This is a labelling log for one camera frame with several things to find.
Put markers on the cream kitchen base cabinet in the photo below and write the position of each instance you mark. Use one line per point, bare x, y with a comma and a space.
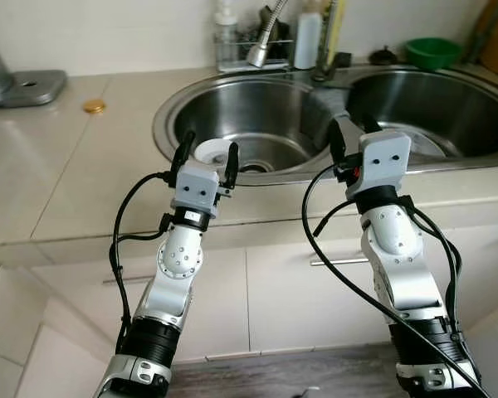
290, 307

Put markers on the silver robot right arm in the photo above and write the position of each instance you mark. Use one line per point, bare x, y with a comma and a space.
394, 236

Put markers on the white plastic bottle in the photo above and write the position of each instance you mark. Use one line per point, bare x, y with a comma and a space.
307, 41

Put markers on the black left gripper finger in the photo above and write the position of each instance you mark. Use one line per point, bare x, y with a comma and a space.
183, 151
231, 162

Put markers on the white plate with blue pattern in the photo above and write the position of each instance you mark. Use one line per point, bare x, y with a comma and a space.
427, 145

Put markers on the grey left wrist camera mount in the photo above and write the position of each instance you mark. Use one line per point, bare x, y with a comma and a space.
197, 191

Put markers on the small white bowl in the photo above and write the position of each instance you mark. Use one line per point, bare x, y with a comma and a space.
212, 152

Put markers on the small black block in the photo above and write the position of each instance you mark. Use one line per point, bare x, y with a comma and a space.
342, 60

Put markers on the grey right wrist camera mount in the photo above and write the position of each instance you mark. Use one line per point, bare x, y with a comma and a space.
386, 157

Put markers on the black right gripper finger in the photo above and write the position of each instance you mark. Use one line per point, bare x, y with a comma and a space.
371, 125
337, 141

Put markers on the gold round jar lid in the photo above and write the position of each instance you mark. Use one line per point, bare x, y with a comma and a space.
94, 106

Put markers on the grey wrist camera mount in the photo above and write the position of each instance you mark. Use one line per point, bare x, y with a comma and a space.
197, 191
386, 157

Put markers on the black sink plug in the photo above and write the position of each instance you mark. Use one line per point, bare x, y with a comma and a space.
383, 57

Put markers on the green plastic bowl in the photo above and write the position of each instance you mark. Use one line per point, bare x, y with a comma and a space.
432, 54

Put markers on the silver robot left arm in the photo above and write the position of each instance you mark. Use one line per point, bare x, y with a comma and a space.
178, 257

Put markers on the stainless steel double sink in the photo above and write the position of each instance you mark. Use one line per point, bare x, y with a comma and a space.
257, 108

